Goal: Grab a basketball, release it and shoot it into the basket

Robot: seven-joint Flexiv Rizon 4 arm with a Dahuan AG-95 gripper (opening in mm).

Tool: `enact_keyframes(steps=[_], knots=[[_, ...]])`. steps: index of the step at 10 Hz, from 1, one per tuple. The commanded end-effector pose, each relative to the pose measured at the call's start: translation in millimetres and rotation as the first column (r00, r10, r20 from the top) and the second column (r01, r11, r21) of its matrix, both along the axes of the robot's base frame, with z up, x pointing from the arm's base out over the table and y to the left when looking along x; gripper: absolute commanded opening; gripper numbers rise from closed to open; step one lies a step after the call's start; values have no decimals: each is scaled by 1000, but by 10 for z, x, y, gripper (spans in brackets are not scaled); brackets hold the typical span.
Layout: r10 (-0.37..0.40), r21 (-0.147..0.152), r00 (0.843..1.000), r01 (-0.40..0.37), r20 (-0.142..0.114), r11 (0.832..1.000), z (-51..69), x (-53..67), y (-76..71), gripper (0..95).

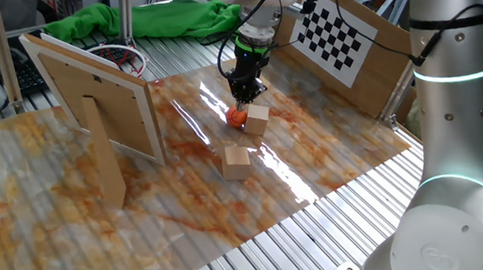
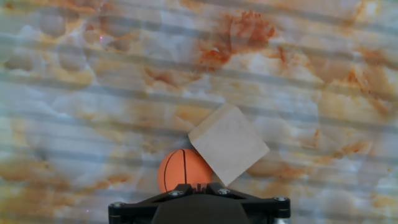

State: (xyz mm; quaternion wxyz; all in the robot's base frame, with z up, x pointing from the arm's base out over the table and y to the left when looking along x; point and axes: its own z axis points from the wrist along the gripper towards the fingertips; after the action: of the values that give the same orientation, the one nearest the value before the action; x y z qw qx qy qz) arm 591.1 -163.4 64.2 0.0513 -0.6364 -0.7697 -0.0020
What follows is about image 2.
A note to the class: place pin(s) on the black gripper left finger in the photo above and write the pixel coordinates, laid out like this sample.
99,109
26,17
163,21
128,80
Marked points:
133,211

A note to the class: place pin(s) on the light wooden cube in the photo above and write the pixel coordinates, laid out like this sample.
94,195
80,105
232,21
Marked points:
228,144

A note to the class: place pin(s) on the orange marble pattern mat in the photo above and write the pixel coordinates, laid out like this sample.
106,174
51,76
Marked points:
93,93

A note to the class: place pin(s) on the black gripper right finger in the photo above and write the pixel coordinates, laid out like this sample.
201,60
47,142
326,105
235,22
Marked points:
267,211

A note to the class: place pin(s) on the small orange basketball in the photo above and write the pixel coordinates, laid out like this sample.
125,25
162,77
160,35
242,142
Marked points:
180,171

